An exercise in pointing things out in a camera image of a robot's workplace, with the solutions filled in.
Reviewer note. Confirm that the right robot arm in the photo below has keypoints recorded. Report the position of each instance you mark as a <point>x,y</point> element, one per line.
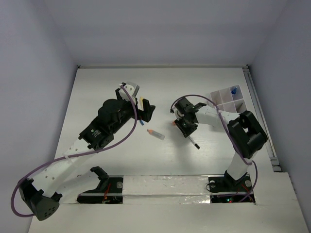
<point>243,130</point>

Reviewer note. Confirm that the yellow highlighter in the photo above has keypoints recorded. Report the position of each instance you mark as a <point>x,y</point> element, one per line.
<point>141,103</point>

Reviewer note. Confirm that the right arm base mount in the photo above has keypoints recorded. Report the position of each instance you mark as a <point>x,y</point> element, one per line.
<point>224,189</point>

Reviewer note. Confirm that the black scissors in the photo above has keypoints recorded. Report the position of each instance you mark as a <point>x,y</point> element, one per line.
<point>239,107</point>

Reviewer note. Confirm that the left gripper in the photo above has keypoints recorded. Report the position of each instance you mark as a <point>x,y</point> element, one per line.
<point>146,114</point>

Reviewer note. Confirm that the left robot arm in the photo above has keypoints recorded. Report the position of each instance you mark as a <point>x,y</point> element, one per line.
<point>40,188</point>

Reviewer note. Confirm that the white compartment organizer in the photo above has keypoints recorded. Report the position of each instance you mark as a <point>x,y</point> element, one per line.
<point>226,101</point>

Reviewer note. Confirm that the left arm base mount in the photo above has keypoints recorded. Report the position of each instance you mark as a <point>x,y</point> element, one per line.
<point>108,191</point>

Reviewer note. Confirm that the blue glue bottle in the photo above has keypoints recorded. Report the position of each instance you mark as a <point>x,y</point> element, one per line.
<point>234,90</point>

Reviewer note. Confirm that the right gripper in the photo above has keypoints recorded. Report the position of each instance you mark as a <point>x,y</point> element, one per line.
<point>186,132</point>

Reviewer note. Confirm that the clear tube orange tip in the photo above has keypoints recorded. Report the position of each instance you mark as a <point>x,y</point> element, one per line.
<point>156,134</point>

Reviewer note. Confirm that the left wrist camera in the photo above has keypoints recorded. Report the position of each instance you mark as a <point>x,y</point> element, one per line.
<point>132,90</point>

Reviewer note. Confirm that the black marker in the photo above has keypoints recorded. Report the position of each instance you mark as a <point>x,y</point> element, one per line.
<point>193,142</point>

